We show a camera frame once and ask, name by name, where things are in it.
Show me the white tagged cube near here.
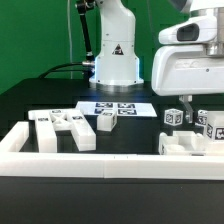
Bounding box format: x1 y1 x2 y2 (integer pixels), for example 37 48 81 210
164 108 183 126

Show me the black cable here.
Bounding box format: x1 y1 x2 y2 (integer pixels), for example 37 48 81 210
38 61 96 80

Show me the white tagged cube far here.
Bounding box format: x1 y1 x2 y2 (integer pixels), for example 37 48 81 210
195 110 208 126

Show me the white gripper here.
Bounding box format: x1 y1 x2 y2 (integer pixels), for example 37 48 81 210
151 15 224 123

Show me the white U-shaped fence frame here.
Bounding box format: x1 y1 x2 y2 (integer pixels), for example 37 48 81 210
0 121 224 180

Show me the white tagged cube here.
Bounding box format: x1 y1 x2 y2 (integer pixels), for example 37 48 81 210
164 108 183 126
195 110 208 126

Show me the white tag marker sheet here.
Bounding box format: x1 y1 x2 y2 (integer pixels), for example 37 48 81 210
76 101 157 117

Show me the white chair back frame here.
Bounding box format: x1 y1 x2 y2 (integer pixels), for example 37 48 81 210
28 109 96 153

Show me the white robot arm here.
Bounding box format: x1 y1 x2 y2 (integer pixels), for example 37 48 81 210
90 0 224 98

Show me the white chair seat block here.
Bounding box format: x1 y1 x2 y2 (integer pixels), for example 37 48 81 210
157 130 224 157

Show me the white hanging cable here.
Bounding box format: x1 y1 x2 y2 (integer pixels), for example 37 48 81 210
66 0 74 80

